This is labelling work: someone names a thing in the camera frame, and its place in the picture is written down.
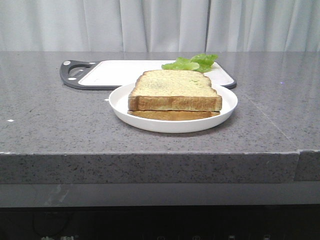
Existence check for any toasted bread slice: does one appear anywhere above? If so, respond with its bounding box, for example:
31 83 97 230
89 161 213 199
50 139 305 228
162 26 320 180
128 70 223 112
127 110 220 121

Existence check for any green lettuce leaf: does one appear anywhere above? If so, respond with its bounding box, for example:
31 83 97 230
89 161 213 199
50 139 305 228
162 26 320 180
161 53 219 73

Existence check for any white round plate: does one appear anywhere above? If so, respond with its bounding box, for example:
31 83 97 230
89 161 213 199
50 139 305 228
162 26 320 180
109 83 238 134

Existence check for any black appliance panel below counter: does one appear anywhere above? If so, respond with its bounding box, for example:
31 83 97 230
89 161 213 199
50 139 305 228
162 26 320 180
0 205 320 240

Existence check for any grey curtain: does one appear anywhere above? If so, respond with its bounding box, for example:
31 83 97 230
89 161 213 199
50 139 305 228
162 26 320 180
0 0 320 52

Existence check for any white cutting board black handle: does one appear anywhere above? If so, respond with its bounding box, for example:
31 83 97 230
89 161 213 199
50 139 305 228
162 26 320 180
59 59 237 91

